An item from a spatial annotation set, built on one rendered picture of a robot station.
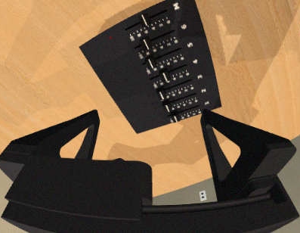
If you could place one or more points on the black lighting desk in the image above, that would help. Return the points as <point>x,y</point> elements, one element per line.
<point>183,78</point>

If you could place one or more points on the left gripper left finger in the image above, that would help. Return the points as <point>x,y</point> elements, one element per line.
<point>49,141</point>

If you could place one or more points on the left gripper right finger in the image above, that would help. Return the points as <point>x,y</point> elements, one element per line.
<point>262,153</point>

